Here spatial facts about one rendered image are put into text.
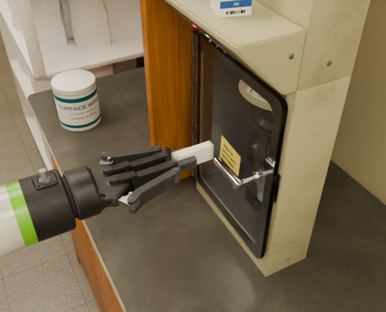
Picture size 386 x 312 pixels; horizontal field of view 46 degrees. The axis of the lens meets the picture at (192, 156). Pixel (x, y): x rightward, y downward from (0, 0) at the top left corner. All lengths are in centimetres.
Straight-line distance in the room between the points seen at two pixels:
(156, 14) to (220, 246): 54
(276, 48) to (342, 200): 67
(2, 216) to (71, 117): 82
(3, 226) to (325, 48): 51
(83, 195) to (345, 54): 45
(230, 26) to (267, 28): 5
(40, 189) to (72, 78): 82
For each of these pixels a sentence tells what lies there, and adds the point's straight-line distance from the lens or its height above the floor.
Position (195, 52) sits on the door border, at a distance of 96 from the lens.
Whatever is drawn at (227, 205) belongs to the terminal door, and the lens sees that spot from 103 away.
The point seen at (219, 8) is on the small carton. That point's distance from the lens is 68.
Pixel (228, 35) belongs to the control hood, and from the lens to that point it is 63.
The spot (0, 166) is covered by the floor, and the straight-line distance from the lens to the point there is 295.
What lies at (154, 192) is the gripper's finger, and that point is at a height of 131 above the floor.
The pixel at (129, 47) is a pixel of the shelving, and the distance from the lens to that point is 197.
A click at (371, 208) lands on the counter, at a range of 124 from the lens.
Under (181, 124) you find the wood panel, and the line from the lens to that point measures 112.
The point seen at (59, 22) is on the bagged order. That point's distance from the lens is 199.
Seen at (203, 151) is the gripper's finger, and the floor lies 132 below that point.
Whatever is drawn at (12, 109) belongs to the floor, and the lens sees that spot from 345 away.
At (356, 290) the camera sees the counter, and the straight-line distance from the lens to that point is 106.
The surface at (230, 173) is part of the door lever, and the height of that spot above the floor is 121.
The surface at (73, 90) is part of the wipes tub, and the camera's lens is 137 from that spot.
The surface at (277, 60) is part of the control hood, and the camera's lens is 66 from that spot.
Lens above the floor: 177
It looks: 39 degrees down
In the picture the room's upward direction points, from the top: straight up
